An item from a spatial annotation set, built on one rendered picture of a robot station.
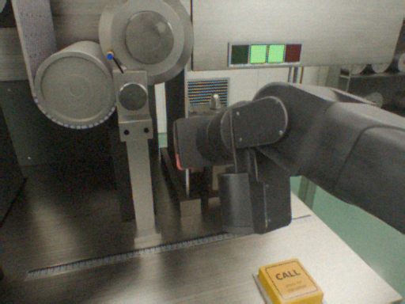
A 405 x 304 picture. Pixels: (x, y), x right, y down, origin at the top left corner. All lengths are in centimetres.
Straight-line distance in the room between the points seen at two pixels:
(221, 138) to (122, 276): 32
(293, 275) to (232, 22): 66
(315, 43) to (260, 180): 80
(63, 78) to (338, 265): 54
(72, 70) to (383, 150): 43
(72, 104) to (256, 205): 35
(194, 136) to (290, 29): 66
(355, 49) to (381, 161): 95
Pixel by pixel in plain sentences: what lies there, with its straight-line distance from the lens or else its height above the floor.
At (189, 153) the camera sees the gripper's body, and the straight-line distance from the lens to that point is 36.
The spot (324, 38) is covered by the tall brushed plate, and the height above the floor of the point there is 123.
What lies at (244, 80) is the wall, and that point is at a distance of 352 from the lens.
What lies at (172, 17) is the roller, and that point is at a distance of 48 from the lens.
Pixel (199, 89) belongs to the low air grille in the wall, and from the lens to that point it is 332.
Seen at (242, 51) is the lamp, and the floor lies 119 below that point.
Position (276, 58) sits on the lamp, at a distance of 93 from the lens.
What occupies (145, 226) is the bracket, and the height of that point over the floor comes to 92.
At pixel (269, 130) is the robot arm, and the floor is 120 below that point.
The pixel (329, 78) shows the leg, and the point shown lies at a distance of 129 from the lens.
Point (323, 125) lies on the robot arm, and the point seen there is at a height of 121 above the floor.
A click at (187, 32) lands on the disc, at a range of 49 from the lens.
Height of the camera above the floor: 127
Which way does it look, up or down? 25 degrees down
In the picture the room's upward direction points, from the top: straight up
